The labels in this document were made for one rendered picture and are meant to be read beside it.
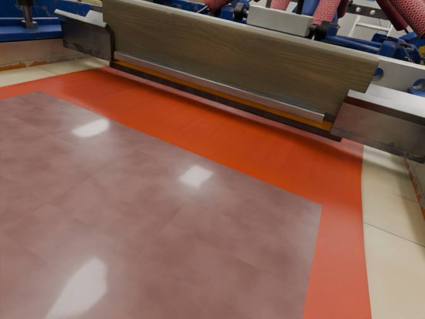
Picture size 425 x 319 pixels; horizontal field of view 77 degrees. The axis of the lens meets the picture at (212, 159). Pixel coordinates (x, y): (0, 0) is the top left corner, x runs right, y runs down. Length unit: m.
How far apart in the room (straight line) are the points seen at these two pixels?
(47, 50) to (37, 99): 0.14
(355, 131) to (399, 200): 0.08
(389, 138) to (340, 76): 0.08
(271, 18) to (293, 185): 0.42
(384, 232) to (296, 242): 0.08
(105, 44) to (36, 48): 0.10
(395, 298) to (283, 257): 0.07
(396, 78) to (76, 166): 0.50
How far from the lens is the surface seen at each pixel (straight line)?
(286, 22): 0.61
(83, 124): 0.31
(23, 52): 0.48
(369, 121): 0.33
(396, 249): 0.25
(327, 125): 0.35
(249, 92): 0.34
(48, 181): 0.23
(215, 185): 0.23
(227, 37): 0.35
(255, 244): 0.19
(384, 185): 0.32
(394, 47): 0.94
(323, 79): 0.33
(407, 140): 0.34
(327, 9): 0.81
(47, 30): 0.50
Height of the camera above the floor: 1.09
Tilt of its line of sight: 32 degrees down
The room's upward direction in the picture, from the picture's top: 11 degrees clockwise
